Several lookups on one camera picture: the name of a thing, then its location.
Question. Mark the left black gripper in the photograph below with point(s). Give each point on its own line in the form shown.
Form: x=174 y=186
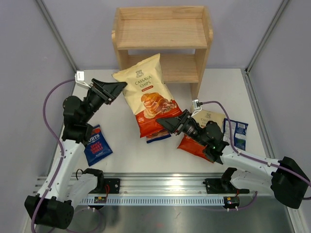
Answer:
x=107 y=91

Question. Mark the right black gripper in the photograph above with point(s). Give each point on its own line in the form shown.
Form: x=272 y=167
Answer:
x=171 y=123

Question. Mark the cassava chips bag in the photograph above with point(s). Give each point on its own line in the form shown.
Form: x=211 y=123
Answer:
x=189 y=145
x=147 y=95

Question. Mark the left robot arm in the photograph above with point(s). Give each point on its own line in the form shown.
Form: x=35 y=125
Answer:
x=55 y=201

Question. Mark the wooden two-tier shelf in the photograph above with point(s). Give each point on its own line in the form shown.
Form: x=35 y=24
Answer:
x=181 y=34

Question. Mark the middle blue Burts bag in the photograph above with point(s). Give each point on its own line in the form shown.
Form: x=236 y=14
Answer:
x=163 y=134

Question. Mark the blue burts bag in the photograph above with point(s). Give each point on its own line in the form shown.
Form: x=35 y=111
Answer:
x=163 y=134
x=97 y=147

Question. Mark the left blue Burts bag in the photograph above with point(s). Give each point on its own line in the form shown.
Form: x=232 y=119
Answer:
x=97 y=147

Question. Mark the blue bag back side up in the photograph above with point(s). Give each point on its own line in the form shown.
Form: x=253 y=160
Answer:
x=239 y=130

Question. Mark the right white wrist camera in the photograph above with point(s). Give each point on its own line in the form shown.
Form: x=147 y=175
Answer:
x=195 y=107

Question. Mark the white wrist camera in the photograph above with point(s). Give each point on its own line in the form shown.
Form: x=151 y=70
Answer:
x=195 y=107
x=80 y=79

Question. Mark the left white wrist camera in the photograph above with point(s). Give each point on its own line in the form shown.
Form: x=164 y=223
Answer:
x=80 y=79

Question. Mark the aluminium mounting rail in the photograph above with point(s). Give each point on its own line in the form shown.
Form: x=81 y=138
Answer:
x=158 y=184

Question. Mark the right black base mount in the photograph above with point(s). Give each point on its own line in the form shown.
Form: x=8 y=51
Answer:
x=218 y=185

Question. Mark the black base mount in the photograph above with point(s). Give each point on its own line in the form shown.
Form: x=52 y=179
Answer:
x=104 y=185
x=218 y=185

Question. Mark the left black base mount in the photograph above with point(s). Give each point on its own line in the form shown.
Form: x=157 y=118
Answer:
x=104 y=185

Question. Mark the white slotted cable duct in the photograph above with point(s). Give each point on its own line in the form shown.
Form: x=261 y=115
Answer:
x=153 y=201

